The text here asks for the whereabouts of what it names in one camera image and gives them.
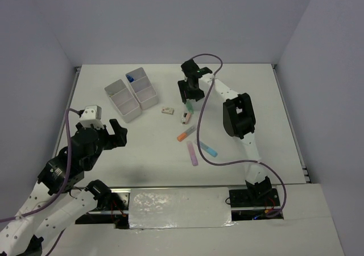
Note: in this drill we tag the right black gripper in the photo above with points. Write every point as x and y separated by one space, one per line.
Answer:
182 85

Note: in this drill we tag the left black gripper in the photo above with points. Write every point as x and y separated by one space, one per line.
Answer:
119 139

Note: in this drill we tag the green transparent case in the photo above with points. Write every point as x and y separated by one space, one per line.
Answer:
189 107

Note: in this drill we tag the pink white mini stapler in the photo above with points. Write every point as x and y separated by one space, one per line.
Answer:
185 118

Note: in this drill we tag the staples box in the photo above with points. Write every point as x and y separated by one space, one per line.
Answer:
168 110

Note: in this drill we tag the orange grey highlighter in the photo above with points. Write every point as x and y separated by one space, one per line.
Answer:
186 133

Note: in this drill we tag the clear bottle blue cap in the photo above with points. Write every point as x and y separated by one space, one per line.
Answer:
130 78

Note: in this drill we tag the light blue highlighter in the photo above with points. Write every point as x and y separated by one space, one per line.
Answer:
208 149

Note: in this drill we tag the purple pink highlighter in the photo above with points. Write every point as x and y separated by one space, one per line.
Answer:
192 153

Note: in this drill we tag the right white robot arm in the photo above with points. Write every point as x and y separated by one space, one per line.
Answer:
238 120

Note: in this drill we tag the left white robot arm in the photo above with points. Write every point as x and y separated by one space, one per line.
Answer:
49 209

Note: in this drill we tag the left white divided container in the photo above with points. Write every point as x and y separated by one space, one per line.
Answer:
124 101

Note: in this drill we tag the white divided container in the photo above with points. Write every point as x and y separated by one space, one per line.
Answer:
124 101
142 89

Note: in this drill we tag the right white divided container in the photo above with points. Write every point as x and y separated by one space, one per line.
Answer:
142 89

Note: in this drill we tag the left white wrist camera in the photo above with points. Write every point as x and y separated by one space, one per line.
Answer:
91 117

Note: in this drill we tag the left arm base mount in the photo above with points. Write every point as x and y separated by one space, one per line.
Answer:
112 207

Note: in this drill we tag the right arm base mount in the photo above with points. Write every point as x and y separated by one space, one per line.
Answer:
258 201

